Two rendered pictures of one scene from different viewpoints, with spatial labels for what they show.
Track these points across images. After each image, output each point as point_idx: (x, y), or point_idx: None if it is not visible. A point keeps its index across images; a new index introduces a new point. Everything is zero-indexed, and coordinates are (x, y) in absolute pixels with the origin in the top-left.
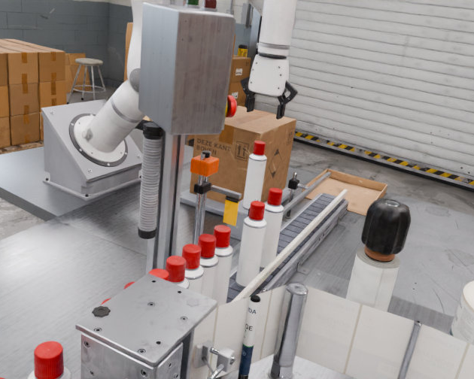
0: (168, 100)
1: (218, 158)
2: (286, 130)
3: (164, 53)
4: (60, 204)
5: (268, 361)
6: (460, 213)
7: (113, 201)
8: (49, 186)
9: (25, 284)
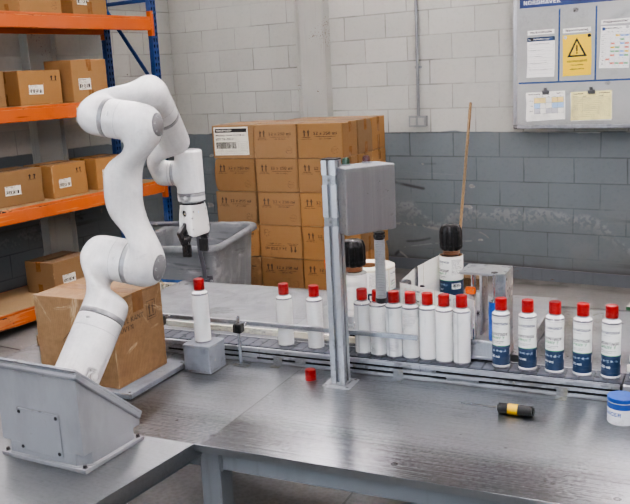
0: (392, 210)
1: (136, 330)
2: None
3: (382, 188)
4: (157, 449)
5: None
6: None
7: (142, 426)
8: (100, 467)
9: (336, 426)
